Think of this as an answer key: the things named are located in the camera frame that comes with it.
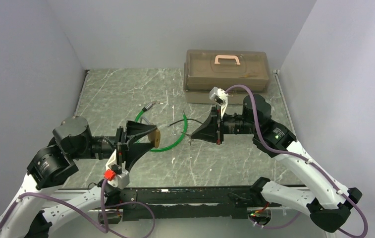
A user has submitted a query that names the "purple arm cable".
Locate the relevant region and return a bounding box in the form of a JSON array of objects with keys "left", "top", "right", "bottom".
[
  {"left": 225, "top": 84, "right": 369, "bottom": 238},
  {"left": 0, "top": 178, "right": 156, "bottom": 238}
]

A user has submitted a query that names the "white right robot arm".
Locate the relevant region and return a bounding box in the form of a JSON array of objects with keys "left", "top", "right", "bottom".
[{"left": 191, "top": 94, "right": 362, "bottom": 233}]

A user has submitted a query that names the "brown plastic toolbox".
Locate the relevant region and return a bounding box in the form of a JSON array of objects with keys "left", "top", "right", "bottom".
[{"left": 183, "top": 50, "right": 272, "bottom": 104}]

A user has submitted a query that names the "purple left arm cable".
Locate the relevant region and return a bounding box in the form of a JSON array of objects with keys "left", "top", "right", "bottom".
[{"left": 0, "top": 178, "right": 156, "bottom": 238}]

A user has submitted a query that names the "green cable lock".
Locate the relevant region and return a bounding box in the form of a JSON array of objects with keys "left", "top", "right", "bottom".
[{"left": 135, "top": 101, "right": 188, "bottom": 152}]

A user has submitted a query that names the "black cable padlock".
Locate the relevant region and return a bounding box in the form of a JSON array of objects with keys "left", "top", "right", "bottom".
[{"left": 167, "top": 119, "right": 204, "bottom": 128}]

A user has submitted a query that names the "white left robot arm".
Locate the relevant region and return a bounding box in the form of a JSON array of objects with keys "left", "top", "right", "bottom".
[{"left": 0, "top": 116, "right": 161, "bottom": 238}]

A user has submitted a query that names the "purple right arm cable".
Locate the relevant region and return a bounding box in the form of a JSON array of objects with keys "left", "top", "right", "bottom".
[{"left": 225, "top": 84, "right": 369, "bottom": 238}]

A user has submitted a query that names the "brass padlock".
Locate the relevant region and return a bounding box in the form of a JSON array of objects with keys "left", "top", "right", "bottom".
[{"left": 139, "top": 116, "right": 161, "bottom": 148}]

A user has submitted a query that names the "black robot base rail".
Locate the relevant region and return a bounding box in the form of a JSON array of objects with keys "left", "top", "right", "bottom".
[{"left": 106, "top": 185, "right": 278, "bottom": 221}]

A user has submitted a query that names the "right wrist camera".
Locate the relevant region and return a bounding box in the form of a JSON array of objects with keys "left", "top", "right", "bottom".
[{"left": 209, "top": 87, "right": 229, "bottom": 119}]

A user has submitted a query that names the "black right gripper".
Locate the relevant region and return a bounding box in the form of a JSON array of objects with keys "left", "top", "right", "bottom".
[{"left": 191, "top": 104, "right": 259, "bottom": 144}]

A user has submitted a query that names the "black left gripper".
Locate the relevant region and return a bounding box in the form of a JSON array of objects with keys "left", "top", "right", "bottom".
[{"left": 70, "top": 120, "right": 157, "bottom": 173}]

